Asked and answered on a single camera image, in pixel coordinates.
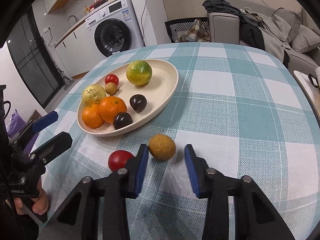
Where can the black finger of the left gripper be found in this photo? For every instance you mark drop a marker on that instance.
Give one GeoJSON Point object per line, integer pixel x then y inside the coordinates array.
{"type": "Point", "coordinates": [51, 149]}

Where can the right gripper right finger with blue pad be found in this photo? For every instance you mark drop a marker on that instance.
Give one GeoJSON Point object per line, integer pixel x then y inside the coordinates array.
{"type": "Point", "coordinates": [208, 183]}

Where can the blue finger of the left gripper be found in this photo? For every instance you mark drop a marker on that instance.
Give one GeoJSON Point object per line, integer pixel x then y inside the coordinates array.
{"type": "Point", "coordinates": [42, 122]}

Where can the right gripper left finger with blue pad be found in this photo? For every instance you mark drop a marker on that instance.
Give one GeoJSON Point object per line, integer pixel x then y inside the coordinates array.
{"type": "Point", "coordinates": [125, 183]}

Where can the brown round fruit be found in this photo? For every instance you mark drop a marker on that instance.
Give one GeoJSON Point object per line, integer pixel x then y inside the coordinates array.
{"type": "Point", "coordinates": [162, 147]}

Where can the dark plum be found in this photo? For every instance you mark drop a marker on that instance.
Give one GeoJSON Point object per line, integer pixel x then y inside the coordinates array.
{"type": "Point", "coordinates": [121, 120]}
{"type": "Point", "coordinates": [138, 102]}

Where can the yellow green guava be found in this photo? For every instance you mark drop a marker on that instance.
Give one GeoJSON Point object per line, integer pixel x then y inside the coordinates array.
{"type": "Point", "coordinates": [93, 94]}

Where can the large orange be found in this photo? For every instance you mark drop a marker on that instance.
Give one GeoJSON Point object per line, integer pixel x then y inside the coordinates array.
{"type": "Point", "coordinates": [110, 106]}

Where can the small brown longan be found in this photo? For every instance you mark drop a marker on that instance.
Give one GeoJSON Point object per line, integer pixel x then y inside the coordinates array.
{"type": "Point", "coordinates": [111, 88]}

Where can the person's left hand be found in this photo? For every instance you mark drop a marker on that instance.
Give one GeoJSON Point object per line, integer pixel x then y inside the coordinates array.
{"type": "Point", "coordinates": [41, 203]}

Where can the large red tomato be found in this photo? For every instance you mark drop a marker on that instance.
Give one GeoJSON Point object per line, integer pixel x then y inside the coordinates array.
{"type": "Point", "coordinates": [118, 159]}

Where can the small orange mandarin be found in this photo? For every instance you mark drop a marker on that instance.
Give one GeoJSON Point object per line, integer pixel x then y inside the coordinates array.
{"type": "Point", "coordinates": [91, 116]}

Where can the dark glass door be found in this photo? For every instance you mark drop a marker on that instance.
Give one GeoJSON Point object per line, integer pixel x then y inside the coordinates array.
{"type": "Point", "coordinates": [32, 60]}

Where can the dark plum on plate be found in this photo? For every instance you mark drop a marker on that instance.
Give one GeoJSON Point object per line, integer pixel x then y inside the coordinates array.
{"type": "Point", "coordinates": [138, 102]}

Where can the teal checked tablecloth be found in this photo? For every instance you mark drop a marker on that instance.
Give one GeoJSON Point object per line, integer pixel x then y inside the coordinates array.
{"type": "Point", "coordinates": [241, 110]}

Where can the white kitchen counter cabinet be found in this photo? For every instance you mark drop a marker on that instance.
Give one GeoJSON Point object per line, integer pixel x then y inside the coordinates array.
{"type": "Point", "coordinates": [78, 51]}

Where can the small red tomato on plate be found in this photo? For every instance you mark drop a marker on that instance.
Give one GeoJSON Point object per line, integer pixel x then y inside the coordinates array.
{"type": "Point", "coordinates": [111, 78]}

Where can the green yellow citrus on plate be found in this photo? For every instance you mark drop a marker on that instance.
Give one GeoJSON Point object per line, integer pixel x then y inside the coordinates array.
{"type": "Point", "coordinates": [139, 72]}

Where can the white washing machine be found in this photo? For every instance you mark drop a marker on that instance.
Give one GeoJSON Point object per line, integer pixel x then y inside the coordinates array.
{"type": "Point", "coordinates": [115, 28]}

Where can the white side table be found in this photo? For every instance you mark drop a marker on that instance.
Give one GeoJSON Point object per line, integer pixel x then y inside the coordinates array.
{"type": "Point", "coordinates": [310, 86]}

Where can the plaid cloth on chair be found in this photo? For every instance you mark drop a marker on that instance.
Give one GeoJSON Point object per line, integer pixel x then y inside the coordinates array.
{"type": "Point", "coordinates": [196, 33]}

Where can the black clothes on sofa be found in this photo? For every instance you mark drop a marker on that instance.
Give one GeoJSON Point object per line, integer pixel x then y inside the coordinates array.
{"type": "Point", "coordinates": [229, 25]}

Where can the black patterned chair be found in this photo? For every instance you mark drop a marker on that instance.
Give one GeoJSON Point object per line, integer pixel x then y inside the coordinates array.
{"type": "Point", "coordinates": [178, 27]}

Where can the grey sofa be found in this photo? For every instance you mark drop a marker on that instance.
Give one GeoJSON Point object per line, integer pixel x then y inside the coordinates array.
{"type": "Point", "coordinates": [279, 27]}

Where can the grey sofa cushion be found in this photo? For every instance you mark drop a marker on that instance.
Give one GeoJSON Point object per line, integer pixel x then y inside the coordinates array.
{"type": "Point", "coordinates": [306, 40]}

